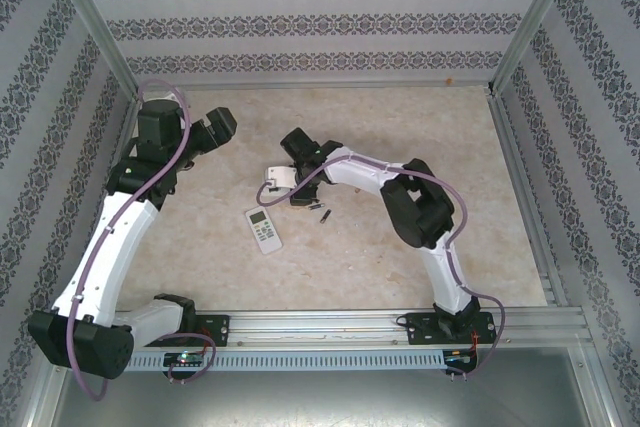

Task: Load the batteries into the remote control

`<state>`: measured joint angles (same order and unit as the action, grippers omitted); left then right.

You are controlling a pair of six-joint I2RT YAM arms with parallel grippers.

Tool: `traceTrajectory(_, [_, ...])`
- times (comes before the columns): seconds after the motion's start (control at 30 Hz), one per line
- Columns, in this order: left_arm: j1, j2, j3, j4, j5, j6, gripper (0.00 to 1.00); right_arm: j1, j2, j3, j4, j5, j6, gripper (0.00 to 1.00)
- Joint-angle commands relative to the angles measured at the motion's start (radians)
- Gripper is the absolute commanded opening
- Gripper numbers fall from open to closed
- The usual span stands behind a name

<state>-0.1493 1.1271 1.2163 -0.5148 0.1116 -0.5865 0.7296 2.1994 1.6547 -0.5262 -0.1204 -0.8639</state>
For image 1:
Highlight aluminium mounting rail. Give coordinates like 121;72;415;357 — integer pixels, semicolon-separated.
114;309;587;348

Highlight white slotted cable duct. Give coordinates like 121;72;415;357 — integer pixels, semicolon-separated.
124;349;446;371

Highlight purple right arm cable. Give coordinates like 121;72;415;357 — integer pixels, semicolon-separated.
256;149;506;378

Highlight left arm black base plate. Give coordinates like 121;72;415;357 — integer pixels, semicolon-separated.
142;314;231;348

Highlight white remote control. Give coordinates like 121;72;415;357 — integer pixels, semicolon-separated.
244;207;284;256

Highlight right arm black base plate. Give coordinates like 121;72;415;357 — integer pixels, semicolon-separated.
407;311;494;347

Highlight grey metal sheet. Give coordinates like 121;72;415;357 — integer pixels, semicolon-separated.
49;346;609;427

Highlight aluminium frame post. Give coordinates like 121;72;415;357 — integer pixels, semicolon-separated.
564;304;629;427
44;0;142;101
14;366;66;427
489;0;585;94

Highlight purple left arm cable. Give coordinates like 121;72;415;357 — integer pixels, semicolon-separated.
69;79;217;403

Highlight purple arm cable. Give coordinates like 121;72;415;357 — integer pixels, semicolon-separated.
69;79;217;403
256;149;506;378

